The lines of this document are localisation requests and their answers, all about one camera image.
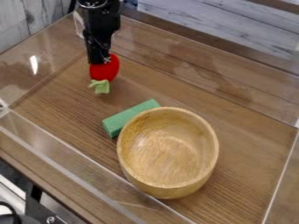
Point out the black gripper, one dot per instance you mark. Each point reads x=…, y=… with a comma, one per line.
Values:
x=102, y=22

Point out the red plush strawberry toy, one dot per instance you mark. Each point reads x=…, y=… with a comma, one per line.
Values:
x=102, y=74

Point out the green foam block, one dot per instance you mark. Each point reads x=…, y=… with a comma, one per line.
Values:
x=114, y=123

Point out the wooden bowl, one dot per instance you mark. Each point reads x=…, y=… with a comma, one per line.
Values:
x=167, y=151

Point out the clear acrylic corner bracket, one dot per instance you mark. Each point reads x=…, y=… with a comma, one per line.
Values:
x=79, y=24

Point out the clear acrylic enclosure wall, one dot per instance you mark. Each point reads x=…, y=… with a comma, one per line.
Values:
x=245, y=91

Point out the black table frame bracket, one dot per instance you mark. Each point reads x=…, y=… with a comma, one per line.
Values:
x=37, y=210

